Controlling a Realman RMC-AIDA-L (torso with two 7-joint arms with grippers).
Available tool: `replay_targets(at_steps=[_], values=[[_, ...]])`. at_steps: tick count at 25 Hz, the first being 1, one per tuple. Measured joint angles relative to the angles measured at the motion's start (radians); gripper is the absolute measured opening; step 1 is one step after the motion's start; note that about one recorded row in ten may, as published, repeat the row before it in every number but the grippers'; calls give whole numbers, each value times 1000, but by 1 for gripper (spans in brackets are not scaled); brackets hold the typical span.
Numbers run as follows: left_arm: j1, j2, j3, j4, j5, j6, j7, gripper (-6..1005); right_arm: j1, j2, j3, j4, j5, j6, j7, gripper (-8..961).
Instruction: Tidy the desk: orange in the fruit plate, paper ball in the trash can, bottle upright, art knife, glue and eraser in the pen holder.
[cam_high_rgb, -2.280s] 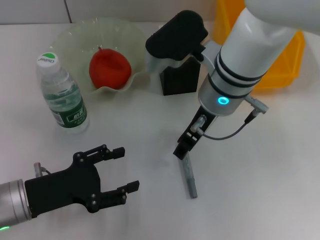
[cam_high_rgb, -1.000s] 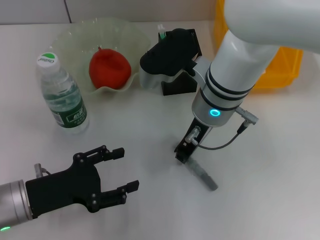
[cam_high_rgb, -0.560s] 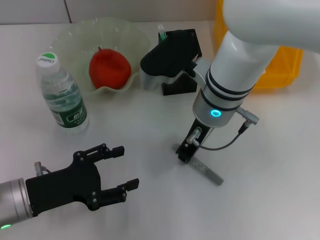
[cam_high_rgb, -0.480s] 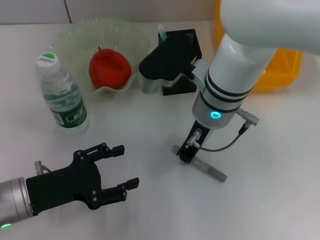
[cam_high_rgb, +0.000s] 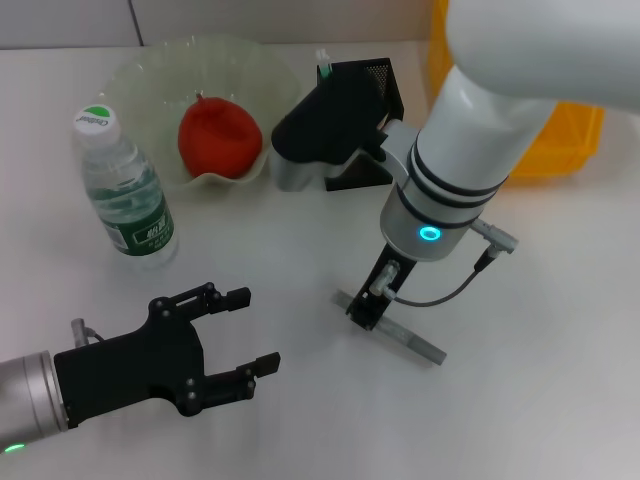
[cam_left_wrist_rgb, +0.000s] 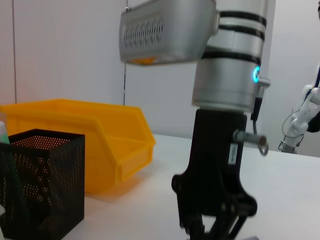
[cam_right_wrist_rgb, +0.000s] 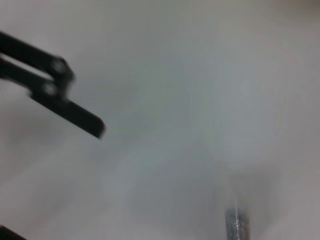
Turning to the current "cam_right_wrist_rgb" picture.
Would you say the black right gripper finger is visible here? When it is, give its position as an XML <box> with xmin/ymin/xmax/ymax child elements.
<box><xmin>0</xmin><ymin>224</ymin><xmax>27</xmax><ymax>240</ymax></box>
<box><xmin>0</xmin><ymin>30</ymin><xmax>108</xmax><ymax>140</ymax></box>

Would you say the grey pen with clear cap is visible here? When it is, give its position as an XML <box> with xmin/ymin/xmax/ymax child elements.
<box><xmin>224</xmin><ymin>207</ymin><xmax>251</xmax><ymax>240</ymax></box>

